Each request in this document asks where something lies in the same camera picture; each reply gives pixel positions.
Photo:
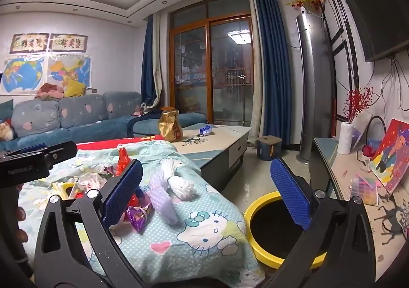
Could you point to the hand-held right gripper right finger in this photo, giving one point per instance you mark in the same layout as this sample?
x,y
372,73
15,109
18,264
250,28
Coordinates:
x,y
290,195

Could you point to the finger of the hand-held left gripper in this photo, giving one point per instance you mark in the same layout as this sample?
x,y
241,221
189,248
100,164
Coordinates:
x,y
62,150
32,148

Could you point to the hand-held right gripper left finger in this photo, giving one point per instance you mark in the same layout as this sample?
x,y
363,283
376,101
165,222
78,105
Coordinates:
x,y
123,189

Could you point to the small red snack wrapper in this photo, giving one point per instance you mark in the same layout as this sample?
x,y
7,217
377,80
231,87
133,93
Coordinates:
x,y
133,201

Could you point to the large red snack wrapper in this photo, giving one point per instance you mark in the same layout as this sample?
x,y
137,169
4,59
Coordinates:
x,y
122,160

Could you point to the purple candy wrapper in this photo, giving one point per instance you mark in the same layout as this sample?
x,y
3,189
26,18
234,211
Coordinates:
x,y
139,216

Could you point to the clear wrapper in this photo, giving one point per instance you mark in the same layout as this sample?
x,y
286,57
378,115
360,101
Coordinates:
x,y
91,179

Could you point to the yellow plastic packet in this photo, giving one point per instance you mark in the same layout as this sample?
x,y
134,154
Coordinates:
x,y
64,186

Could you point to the purple foam fruit net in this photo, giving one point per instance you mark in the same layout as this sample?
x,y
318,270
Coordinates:
x,y
161,203

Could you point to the yellow rim trash bin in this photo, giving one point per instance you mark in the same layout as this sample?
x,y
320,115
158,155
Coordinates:
x,y
262,251

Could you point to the person's left hand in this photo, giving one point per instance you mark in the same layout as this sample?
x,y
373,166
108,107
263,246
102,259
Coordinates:
x,y
21,213

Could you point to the blue heart print sofa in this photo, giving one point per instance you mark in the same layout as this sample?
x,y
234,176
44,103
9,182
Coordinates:
x,y
80,128

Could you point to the plush toy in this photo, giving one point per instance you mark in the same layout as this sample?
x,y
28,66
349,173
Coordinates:
x,y
4,130

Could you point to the red printed cloth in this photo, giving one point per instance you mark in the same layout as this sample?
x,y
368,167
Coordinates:
x,y
105,144

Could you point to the blue storage stool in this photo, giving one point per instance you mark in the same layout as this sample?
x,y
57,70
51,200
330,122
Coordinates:
x,y
268,149

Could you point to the television cabinet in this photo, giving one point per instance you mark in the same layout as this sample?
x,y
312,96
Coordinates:
x,y
345,173

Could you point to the pink and red cloth pile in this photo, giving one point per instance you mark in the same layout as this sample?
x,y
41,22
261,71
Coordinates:
x,y
48,91

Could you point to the cartoon cat printed blanket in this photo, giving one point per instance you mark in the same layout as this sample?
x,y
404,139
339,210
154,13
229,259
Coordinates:
x,y
179,211

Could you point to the yellow pillow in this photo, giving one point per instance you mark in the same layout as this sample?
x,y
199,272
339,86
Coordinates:
x,y
75,88

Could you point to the clear bead box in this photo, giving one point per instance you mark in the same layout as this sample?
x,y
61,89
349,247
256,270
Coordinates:
x,y
364,189

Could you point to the world map poster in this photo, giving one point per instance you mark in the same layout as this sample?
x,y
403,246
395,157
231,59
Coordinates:
x,y
22,74

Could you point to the white ribbed vase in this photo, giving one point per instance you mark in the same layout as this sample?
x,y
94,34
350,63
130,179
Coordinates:
x,y
345,139

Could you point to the gold paper bag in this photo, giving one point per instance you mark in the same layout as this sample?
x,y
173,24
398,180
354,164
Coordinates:
x,y
171,126

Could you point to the country map poster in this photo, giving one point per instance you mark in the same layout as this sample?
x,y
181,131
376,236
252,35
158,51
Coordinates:
x,y
68,70

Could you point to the grey coffee table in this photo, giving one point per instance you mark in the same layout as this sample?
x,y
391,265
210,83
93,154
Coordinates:
x,y
220,134

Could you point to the purple picture canvas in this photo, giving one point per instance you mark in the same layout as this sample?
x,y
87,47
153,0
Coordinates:
x,y
361,130

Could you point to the blue and white wrapper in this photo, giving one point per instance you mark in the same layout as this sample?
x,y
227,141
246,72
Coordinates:
x,y
205,130

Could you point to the framed calligraphy picture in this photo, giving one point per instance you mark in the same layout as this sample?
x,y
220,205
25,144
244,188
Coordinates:
x,y
68,42
29,43

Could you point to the colourful portrait painting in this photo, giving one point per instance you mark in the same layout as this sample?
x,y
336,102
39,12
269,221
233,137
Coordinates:
x,y
391,160

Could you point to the red berry branch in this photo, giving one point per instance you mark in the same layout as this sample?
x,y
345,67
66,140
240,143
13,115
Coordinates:
x,y
356,102

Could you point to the silver tower air conditioner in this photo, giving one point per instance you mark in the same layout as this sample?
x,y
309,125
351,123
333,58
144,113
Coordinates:
x,y
314,83

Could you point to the short blue and beige curtain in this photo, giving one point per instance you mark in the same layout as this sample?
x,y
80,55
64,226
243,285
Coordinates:
x,y
150,61

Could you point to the long blue and beige curtain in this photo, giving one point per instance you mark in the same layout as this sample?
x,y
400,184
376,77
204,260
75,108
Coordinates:
x,y
271,67

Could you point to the wooden glass sliding door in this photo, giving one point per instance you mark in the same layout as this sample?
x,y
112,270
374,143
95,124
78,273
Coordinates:
x,y
211,67

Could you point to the wall television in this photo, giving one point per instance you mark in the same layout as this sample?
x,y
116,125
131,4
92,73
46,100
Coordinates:
x,y
377,3

